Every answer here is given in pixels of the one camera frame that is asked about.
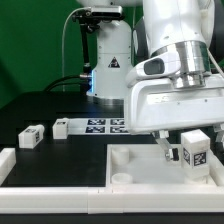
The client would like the white U-shaped obstacle fence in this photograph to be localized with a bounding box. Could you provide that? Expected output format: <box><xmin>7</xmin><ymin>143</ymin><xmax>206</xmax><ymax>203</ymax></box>
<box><xmin>0</xmin><ymin>148</ymin><xmax>224</xmax><ymax>214</ymax></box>

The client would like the black camera on stand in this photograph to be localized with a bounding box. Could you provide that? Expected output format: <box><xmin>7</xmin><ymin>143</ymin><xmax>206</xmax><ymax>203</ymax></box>
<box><xmin>72</xmin><ymin>6</ymin><xmax>124</xmax><ymax>77</ymax></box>

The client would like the white cable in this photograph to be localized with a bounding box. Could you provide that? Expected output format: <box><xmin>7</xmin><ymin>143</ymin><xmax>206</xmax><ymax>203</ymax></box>
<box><xmin>61</xmin><ymin>7</ymin><xmax>91</xmax><ymax>93</ymax></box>

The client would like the white square tabletop part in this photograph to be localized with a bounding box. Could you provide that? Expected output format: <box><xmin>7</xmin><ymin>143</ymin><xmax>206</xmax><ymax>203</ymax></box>
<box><xmin>106</xmin><ymin>144</ymin><xmax>224</xmax><ymax>187</ymax></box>

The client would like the black cable bundle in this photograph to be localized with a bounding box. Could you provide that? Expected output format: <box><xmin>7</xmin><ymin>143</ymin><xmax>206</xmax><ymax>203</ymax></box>
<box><xmin>43</xmin><ymin>74</ymin><xmax>93</xmax><ymax>93</ymax></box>

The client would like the white sheet with fiducial tags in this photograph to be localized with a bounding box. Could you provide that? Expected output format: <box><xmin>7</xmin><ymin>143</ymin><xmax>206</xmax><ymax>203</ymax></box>
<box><xmin>68</xmin><ymin>118</ymin><xmax>128</xmax><ymax>135</ymax></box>

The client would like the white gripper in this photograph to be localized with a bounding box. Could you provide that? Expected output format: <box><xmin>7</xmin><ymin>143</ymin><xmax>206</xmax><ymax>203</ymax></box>
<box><xmin>124</xmin><ymin>74</ymin><xmax>224</xmax><ymax>161</ymax></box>

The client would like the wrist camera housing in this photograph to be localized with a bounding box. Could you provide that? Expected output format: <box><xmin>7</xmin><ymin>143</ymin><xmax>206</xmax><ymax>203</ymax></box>
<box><xmin>126</xmin><ymin>53</ymin><xmax>178</xmax><ymax>88</ymax></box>

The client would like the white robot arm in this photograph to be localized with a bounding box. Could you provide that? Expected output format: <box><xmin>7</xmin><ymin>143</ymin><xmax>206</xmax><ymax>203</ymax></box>
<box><xmin>77</xmin><ymin>0</ymin><xmax>224</xmax><ymax>160</ymax></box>

